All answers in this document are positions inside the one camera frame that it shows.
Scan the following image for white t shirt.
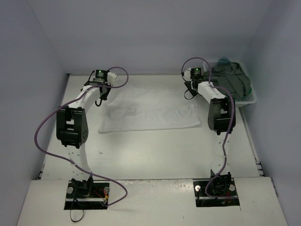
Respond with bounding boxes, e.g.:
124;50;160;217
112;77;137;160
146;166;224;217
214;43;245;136
98;88;201;134

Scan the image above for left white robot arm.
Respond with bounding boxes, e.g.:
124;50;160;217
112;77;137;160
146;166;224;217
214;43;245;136
56;70;117;198

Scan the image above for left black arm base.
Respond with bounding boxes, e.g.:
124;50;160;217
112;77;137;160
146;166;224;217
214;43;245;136
64;178;110;223

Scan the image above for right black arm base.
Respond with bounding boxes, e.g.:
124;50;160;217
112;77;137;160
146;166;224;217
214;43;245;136
193;179;240;208

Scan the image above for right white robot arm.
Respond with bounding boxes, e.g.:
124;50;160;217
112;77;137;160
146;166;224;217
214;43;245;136
181;68;236;199

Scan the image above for grey t shirt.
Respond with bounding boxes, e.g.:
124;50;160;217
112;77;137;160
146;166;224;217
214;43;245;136
210;62;251;100

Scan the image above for white plastic basket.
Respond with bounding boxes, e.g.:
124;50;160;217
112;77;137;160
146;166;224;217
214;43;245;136
203;61;256;107

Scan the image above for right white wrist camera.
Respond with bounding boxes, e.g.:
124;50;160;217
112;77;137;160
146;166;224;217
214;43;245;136
181;68;191;81

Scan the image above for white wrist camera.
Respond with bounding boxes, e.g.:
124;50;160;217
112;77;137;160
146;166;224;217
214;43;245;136
107;71;117;84
181;68;191;81

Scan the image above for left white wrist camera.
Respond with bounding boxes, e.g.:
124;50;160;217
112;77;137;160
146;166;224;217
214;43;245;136
107;71;117;84

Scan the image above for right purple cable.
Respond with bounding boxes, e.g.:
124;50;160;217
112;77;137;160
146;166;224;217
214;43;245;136
181;57;236;198

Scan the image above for purple cable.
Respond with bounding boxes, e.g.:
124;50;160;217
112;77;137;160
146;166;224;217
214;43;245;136
34;66;129;207
181;57;236;198

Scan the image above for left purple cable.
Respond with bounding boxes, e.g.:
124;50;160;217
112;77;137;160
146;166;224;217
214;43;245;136
34;66;129;207

